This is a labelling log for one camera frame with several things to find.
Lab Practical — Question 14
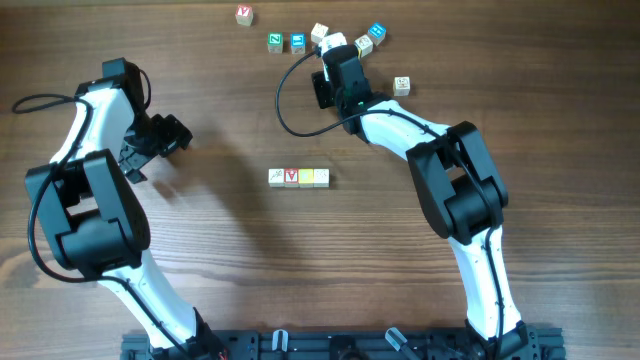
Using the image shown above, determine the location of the natural block with green side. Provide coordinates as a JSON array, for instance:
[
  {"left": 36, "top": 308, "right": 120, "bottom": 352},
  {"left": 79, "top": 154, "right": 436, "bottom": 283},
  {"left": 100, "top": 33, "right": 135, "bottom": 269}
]
[{"left": 313, "top": 168, "right": 330, "bottom": 188}]

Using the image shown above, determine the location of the red letter V block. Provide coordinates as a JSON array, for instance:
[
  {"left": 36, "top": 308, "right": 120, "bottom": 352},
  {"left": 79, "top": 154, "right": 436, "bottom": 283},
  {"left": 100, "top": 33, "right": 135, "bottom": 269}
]
[{"left": 284, "top": 168, "right": 299, "bottom": 188}]

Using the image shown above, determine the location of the natural picture block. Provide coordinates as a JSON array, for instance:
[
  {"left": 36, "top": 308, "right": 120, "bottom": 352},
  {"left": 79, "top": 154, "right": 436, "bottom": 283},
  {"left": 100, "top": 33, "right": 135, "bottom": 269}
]
[{"left": 268, "top": 168, "right": 285, "bottom": 187}]

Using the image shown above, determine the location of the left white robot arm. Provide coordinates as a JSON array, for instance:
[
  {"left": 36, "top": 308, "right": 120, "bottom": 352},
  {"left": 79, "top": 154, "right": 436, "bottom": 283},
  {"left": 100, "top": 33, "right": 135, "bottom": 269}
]
[{"left": 25, "top": 58, "right": 228, "bottom": 359}]

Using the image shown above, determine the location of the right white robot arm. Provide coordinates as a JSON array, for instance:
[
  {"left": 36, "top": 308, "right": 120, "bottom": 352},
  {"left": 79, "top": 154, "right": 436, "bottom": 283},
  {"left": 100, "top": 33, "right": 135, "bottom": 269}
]
[{"left": 313, "top": 45, "right": 524, "bottom": 359}]

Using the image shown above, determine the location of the blue picture block left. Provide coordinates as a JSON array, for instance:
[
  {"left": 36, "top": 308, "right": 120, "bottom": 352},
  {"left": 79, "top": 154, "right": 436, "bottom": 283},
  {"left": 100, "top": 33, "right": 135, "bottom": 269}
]
[{"left": 290, "top": 33, "right": 306, "bottom": 55}]

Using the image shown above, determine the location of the natural block number two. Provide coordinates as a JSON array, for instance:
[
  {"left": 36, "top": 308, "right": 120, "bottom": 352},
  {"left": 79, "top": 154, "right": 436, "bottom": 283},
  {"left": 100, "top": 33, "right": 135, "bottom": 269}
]
[{"left": 354, "top": 35, "right": 374, "bottom": 58}]

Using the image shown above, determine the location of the natural wooden block top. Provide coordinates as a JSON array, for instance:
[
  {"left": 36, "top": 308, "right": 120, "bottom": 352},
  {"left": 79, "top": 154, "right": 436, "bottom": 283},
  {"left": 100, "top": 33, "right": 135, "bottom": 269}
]
[{"left": 310, "top": 23, "right": 329, "bottom": 44}]

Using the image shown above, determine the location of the green letter N block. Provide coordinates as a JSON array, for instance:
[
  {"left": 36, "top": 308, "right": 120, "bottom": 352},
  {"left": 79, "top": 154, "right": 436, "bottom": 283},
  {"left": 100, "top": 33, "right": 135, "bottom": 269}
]
[{"left": 267, "top": 32, "right": 284, "bottom": 53}]

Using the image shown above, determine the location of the natural block number four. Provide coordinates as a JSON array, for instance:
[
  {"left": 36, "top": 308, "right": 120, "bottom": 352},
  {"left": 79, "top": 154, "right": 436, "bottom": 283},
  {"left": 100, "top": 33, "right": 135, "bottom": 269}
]
[{"left": 393, "top": 77, "right": 411, "bottom": 96}]

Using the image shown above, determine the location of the blue block far right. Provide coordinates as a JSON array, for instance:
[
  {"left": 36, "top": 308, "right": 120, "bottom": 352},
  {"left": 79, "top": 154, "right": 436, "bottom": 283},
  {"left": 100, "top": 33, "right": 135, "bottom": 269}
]
[{"left": 368, "top": 22, "right": 387, "bottom": 46}]

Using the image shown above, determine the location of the red letter Y block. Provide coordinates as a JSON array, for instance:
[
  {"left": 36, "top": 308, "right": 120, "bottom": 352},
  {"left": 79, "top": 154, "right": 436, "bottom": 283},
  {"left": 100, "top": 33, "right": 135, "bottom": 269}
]
[{"left": 235, "top": 4, "right": 254, "bottom": 26}]

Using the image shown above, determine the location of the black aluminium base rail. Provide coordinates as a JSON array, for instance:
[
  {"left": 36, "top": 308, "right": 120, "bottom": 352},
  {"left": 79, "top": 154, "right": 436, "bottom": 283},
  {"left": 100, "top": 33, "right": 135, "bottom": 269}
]
[{"left": 120, "top": 327, "right": 567, "bottom": 360}]

